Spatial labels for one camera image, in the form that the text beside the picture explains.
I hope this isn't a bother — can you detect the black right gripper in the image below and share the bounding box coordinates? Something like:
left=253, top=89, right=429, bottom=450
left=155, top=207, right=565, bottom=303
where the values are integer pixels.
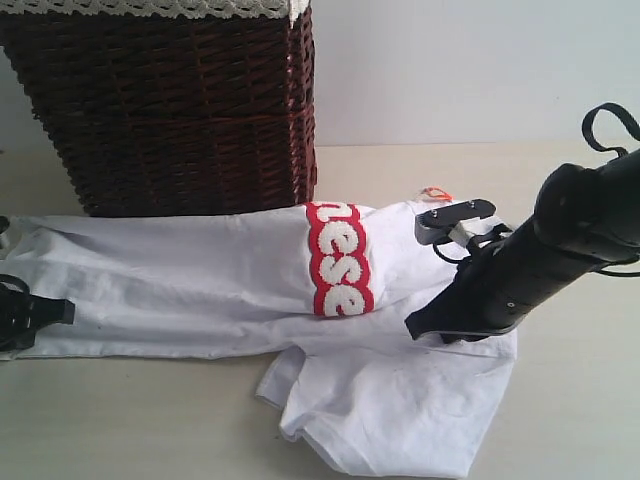
left=404, top=234, right=545, bottom=340

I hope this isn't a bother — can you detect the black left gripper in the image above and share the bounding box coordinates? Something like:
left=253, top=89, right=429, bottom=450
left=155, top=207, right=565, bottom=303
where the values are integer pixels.
left=1, top=274, right=75, bottom=350

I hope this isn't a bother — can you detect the white t-shirt red print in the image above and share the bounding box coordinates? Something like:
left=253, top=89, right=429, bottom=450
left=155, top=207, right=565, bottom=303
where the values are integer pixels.
left=1, top=201, right=517, bottom=478

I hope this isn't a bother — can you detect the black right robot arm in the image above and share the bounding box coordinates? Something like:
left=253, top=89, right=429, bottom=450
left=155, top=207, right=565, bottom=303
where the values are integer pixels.
left=405, top=152, right=639, bottom=343

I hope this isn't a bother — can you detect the dark brown wicker basket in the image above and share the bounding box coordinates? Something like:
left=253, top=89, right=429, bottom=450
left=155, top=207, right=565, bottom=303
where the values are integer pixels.
left=1, top=5, right=317, bottom=217

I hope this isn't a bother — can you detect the orange size tag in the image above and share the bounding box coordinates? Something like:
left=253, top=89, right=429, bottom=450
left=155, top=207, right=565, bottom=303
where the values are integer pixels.
left=420, top=186, right=454, bottom=202

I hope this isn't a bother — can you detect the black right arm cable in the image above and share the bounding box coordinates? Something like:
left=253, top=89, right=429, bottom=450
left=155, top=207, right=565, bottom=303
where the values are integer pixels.
left=432, top=101, right=640, bottom=279

